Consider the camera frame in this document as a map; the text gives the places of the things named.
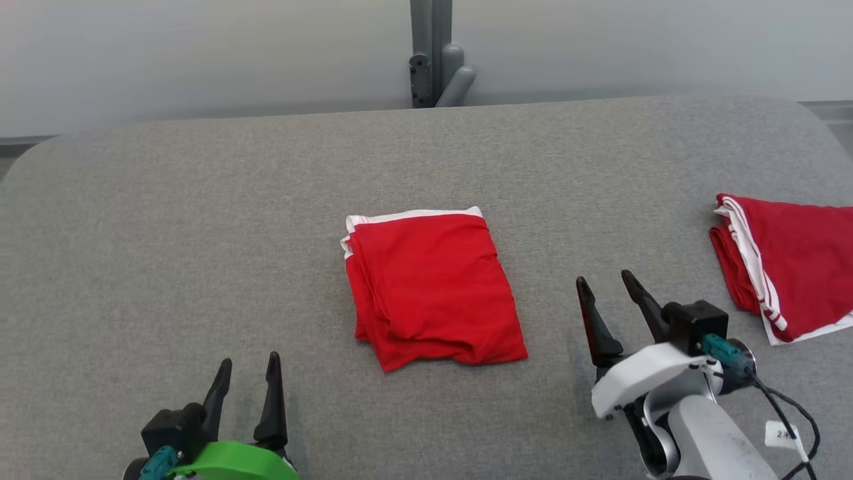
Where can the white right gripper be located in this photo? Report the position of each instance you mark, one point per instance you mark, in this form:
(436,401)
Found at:
(646,373)

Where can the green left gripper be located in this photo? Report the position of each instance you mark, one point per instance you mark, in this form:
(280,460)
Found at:
(233,463)

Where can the red basketball jersey white sleeves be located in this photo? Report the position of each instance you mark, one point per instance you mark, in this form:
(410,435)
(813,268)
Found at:
(800,260)

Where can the red shorts white side stripe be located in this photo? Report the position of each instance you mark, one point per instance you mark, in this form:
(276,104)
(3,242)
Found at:
(433,293)

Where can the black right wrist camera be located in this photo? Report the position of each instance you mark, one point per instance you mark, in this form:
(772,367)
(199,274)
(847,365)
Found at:
(693,320)

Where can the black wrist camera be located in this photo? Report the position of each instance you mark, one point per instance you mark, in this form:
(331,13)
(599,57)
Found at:
(173,426)
(693,320)

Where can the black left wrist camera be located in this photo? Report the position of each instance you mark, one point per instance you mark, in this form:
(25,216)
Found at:
(173,426)

